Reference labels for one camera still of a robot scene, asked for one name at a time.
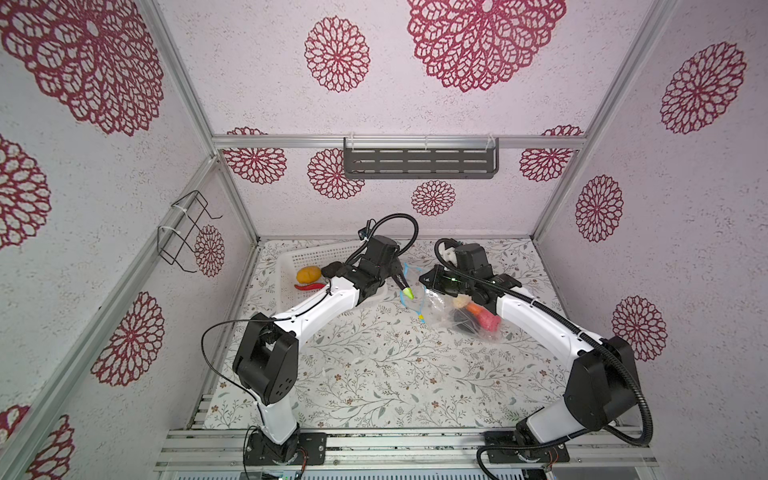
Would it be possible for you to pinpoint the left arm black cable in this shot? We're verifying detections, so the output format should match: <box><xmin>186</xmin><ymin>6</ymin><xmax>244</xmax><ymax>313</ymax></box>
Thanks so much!
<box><xmin>200</xmin><ymin>212</ymin><xmax>420</xmax><ymax>480</ymax></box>

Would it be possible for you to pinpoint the white perforated plastic basket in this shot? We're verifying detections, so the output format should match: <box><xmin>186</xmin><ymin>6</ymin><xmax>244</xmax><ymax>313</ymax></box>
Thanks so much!
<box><xmin>274</xmin><ymin>241</ymin><xmax>360</xmax><ymax>313</ymax></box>

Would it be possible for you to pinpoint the orange toy fruit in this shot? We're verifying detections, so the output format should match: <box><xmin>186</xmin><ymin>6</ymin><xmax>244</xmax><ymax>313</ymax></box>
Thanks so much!
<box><xmin>466</xmin><ymin>303</ymin><xmax>487</xmax><ymax>322</ymax></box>

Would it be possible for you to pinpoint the red toy chili pepper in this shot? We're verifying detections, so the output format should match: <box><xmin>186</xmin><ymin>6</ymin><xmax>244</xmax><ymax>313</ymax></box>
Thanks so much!
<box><xmin>294</xmin><ymin>282</ymin><xmax>326</xmax><ymax>292</ymax></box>

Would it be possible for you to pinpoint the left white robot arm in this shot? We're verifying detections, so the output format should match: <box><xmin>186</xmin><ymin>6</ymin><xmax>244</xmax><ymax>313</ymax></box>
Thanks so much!
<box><xmin>232</xmin><ymin>235</ymin><xmax>409</xmax><ymax>447</ymax></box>

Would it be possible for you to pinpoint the black textured toy ball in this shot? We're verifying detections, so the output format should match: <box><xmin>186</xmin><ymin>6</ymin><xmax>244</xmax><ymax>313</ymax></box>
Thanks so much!
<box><xmin>321</xmin><ymin>261</ymin><xmax>344</xmax><ymax>279</ymax></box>

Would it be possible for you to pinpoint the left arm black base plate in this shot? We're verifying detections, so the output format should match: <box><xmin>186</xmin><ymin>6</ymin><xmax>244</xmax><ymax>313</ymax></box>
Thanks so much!
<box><xmin>243</xmin><ymin>430</ymin><xmax>328</xmax><ymax>467</ymax></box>

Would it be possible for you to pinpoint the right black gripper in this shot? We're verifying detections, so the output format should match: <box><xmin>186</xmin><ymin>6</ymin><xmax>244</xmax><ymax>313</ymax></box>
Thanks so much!
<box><xmin>418</xmin><ymin>265</ymin><xmax>473</xmax><ymax>299</ymax></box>

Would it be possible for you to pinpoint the black wire wall rack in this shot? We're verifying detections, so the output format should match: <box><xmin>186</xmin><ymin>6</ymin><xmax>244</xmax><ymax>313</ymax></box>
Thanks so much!
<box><xmin>155</xmin><ymin>190</ymin><xmax>226</xmax><ymax>278</ymax></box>

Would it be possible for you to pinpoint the yellow toy potato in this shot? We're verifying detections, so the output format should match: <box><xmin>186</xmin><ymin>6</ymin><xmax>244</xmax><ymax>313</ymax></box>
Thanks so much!
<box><xmin>296</xmin><ymin>266</ymin><xmax>323</xmax><ymax>285</ymax></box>

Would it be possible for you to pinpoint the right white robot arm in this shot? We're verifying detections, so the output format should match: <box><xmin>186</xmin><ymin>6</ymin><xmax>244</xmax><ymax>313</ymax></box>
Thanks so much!
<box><xmin>420</xmin><ymin>238</ymin><xmax>653</xmax><ymax>449</ymax></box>

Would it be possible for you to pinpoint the pink red toy ball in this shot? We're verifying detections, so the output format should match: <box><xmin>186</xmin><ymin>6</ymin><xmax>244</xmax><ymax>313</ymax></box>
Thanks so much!
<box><xmin>477</xmin><ymin>312</ymin><xmax>501</xmax><ymax>333</ymax></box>

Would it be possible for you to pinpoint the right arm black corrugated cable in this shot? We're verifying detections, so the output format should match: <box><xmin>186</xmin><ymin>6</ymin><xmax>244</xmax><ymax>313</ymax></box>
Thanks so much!
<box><xmin>433</xmin><ymin>238</ymin><xmax>654</xmax><ymax>480</ymax></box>

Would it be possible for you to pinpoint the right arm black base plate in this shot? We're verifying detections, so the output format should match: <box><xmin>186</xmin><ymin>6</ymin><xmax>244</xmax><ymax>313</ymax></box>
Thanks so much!
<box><xmin>483</xmin><ymin>430</ymin><xmax>571</xmax><ymax>465</ymax></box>

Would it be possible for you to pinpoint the dark oval toy avocado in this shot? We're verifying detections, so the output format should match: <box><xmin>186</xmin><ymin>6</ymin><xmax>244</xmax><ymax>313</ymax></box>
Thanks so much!
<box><xmin>453</xmin><ymin>318</ymin><xmax>482</xmax><ymax>336</ymax></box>

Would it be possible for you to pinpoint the clear zip top bag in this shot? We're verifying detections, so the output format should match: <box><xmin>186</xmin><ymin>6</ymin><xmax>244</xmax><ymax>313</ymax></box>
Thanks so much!
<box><xmin>400</xmin><ymin>264</ymin><xmax>502</xmax><ymax>342</ymax></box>

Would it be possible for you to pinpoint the grey slotted wall shelf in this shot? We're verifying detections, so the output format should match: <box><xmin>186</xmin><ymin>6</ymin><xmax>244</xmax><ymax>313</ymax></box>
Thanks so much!
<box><xmin>342</xmin><ymin>137</ymin><xmax>499</xmax><ymax>180</ymax></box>

